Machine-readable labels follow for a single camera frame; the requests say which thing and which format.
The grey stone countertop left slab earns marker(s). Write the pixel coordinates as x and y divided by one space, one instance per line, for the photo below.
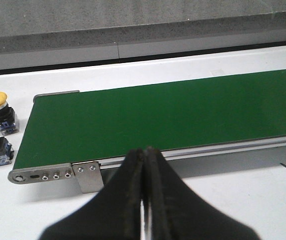
43 25

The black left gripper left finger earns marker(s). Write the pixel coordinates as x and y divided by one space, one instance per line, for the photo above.
113 214

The aluminium conveyor frame rail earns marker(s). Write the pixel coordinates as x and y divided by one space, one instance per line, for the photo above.
93 174

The green conveyor belt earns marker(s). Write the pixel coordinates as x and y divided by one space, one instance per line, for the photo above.
67 128

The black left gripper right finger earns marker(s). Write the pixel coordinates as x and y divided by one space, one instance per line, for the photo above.
173 211

